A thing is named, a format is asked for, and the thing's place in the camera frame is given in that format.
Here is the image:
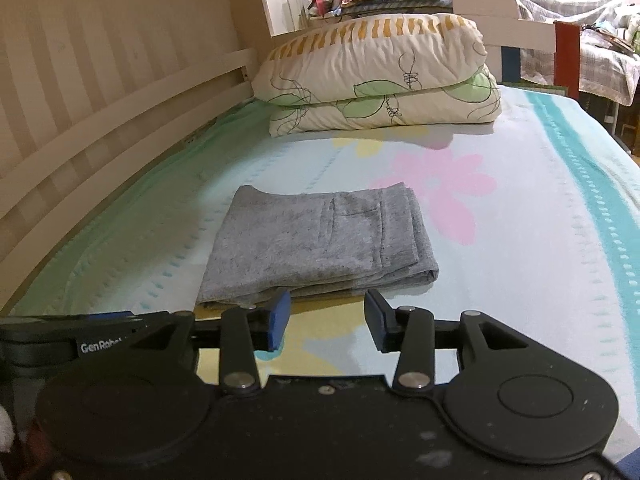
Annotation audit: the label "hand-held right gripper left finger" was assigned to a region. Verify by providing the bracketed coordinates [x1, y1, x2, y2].
[127, 287, 292, 395]

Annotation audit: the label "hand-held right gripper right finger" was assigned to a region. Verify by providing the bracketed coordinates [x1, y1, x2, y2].
[364, 289, 532, 392]

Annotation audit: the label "red wooden post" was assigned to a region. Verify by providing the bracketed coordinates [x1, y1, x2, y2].
[554, 21, 581, 102]

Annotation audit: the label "person's blue jeans leg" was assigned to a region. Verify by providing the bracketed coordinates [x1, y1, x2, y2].
[614, 454, 640, 480]

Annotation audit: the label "yellow striped floral pillow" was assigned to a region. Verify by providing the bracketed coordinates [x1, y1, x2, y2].
[252, 13, 490, 107]

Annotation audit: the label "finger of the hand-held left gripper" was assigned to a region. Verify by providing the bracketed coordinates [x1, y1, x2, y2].
[92, 311, 173, 341]

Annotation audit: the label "green leaf floral pillow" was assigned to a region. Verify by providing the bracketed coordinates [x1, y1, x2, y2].
[268, 71, 503, 137]

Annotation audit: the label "floral bed sheet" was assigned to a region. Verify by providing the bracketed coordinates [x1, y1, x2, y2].
[0, 82, 640, 461]

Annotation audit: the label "white wooden bed frame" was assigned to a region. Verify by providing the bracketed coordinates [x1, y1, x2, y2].
[0, 0, 557, 313]

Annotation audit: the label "grey pants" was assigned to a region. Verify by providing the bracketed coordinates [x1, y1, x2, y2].
[196, 185, 440, 309]

